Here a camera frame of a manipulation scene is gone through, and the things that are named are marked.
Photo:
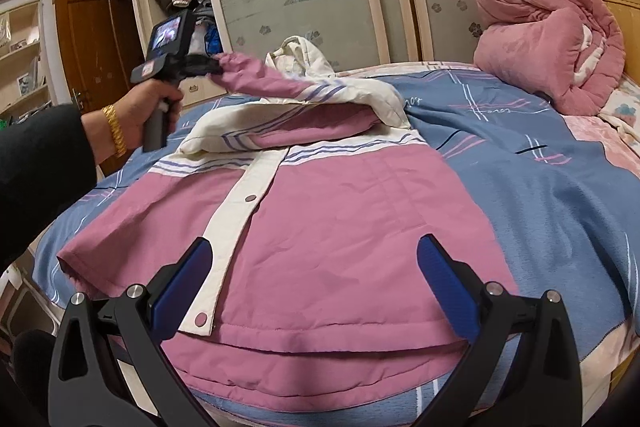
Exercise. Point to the brown wooden door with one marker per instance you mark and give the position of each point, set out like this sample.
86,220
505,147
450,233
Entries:
95,47

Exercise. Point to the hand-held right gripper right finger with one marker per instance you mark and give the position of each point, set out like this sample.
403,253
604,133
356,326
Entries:
445,287

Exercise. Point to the floral bed sheet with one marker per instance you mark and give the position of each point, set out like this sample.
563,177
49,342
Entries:
620,112

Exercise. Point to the cream bookshelf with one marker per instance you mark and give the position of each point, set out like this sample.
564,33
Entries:
25,57

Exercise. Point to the cream wardrobe drawer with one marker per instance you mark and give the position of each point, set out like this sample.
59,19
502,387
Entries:
200,91

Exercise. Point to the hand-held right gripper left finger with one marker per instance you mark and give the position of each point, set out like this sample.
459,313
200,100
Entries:
182,292

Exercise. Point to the pink and cream hooded jacket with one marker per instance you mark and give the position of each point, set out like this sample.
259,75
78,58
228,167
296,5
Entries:
325,232

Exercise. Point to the blue plaid blanket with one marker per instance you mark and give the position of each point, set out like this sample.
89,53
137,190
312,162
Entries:
525,207

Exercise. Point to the wooden bed headboard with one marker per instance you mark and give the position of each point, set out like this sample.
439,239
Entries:
627,22

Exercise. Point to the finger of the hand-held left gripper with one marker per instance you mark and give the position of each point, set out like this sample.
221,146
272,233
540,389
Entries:
205,66

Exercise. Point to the rolled pink quilt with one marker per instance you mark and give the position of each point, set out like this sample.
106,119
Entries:
540,32

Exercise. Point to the small picture frame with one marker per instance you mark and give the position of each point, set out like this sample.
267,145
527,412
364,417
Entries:
24,84

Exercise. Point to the blue garment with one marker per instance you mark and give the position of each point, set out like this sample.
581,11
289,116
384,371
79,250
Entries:
212,39

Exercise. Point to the person's left forearm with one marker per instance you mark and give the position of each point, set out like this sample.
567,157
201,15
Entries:
45,167

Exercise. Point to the person's left hand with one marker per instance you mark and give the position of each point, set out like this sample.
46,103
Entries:
135,112

